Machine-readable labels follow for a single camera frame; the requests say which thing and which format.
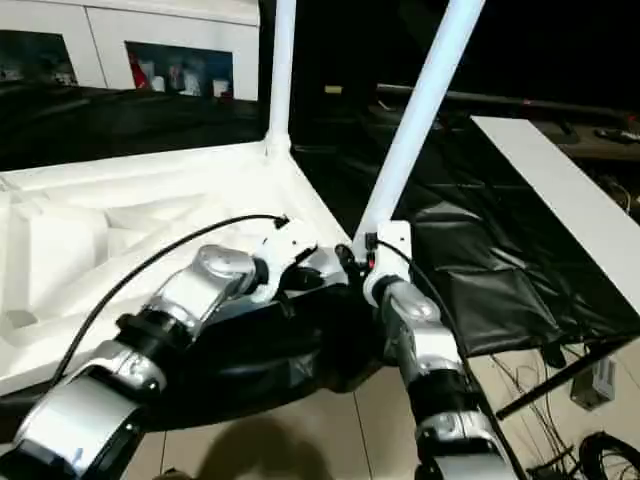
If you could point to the white plastic table top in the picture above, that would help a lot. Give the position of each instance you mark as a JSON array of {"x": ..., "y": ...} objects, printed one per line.
[{"x": 125, "y": 195}]

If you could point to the white plastic table leg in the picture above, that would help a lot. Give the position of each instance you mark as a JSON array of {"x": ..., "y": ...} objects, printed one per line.
[
  {"x": 281, "y": 70},
  {"x": 425, "y": 100}
]

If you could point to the black power adapter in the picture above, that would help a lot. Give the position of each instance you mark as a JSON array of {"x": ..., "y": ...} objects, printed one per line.
[{"x": 555, "y": 356}]

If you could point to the red item in cabinet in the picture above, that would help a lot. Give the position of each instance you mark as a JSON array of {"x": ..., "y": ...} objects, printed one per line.
[{"x": 139, "y": 75}]

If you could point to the white cabinet with glass doors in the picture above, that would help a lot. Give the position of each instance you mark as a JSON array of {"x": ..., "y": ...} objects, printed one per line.
[{"x": 100, "y": 35}]

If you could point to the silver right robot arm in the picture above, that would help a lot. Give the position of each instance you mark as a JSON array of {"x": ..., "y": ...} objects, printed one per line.
[{"x": 425, "y": 325}]

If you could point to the small yellow label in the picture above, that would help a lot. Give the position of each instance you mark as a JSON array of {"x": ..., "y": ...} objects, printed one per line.
[{"x": 333, "y": 89}]

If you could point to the small white cup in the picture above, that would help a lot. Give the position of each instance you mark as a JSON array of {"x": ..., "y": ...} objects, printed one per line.
[
  {"x": 220, "y": 88},
  {"x": 158, "y": 83}
]

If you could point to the grey power supply box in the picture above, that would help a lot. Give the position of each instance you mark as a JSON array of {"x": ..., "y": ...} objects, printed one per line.
[{"x": 594, "y": 382}]

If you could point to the black plastic mat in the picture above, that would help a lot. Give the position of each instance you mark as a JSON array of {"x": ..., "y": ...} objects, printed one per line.
[{"x": 475, "y": 250}]

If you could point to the black stand bar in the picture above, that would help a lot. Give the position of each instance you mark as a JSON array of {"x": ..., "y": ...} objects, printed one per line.
[{"x": 555, "y": 382}]

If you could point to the dark cabinet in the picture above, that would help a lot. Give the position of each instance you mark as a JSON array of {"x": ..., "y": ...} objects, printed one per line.
[{"x": 450, "y": 40}]

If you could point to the clear plastic container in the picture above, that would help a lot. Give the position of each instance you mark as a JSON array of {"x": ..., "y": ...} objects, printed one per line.
[{"x": 190, "y": 82}]

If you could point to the white board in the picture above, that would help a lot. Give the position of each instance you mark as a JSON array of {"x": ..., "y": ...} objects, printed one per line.
[{"x": 565, "y": 200}]

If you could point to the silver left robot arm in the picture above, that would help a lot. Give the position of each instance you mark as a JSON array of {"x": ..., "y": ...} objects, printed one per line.
[{"x": 195, "y": 285}]

